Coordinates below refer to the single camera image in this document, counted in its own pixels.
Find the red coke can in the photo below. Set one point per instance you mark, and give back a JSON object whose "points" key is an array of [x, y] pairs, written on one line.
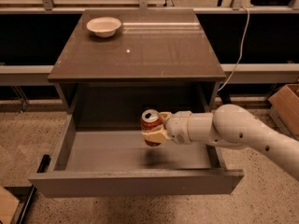
{"points": [[150, 120]]}

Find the grey cabinet with top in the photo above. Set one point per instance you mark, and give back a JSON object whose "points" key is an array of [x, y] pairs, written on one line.
{"points": [[152, 49]]}

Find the open grey top drawer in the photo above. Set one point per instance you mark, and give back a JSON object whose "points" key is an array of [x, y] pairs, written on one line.
{"points": [[102, 152]]}

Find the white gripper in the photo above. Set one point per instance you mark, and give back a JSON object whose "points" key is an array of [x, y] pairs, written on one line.
{"points": [[177, 128]]}

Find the white paper bowl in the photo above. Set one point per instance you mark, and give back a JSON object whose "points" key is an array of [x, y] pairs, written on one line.
{"points": [[104, 27]]}

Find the cardboard box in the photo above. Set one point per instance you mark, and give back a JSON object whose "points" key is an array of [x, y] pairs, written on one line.
{"points": [[285, 103]]}

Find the black table leg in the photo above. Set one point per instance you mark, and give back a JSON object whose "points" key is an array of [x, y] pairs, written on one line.
{"points": [[225, 96]]}

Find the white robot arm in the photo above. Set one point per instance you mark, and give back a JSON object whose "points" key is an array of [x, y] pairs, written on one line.
{"points": [[229, 126]]}

